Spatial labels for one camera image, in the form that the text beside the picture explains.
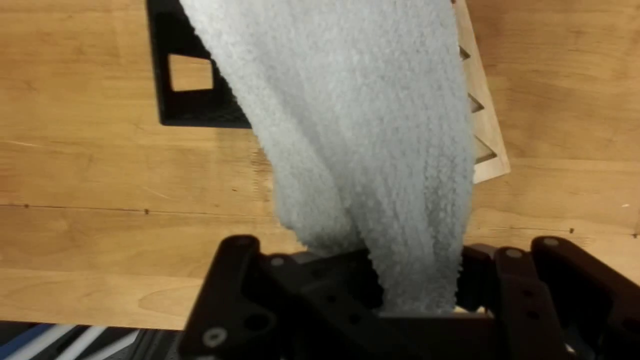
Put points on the wooden board with triangle cutouts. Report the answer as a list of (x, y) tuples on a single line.
[(485, 120)]

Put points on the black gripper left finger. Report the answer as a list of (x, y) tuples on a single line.
[(292, 292)]

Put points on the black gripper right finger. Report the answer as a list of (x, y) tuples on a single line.
[(532, 292)]

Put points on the black perforated plastic box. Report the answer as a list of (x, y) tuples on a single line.
[(191, 103)]

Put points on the white terry cloth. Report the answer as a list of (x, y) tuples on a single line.
[(360, 133)]

